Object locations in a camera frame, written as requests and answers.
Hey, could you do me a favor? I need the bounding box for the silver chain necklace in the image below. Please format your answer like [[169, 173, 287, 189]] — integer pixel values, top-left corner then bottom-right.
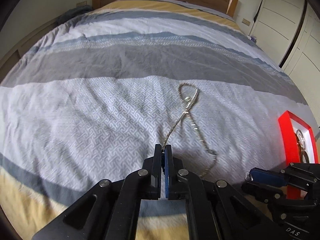
[[162, 82, 218, 179]]

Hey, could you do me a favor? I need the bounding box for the dark tortoiseshell bangle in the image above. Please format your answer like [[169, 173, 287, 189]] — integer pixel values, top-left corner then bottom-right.
[[299, 151, 310, 164]]

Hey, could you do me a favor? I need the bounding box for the thin silver bangle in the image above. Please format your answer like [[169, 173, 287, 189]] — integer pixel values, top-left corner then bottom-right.
[[296, 129, 305, 150]]

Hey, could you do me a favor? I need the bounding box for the red jewelry box tray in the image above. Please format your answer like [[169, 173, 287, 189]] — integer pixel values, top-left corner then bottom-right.
[[278, 110, 320, 200]]

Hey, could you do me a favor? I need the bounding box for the striped bed duvet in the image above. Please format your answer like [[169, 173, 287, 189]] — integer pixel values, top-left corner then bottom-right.
[[1, 0, 319, 239]]

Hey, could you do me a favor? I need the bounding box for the white wardrobe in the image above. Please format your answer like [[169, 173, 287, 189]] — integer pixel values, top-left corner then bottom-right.
[[248, 0, 320, 86]]

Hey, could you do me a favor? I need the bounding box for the dark clothes pile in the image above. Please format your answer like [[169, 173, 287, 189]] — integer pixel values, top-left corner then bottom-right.
[[56, 5, 93, 25]]

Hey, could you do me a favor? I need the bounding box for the low wall cabinet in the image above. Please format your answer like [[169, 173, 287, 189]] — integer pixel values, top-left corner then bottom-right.
[[0, 17, 57, 81]]

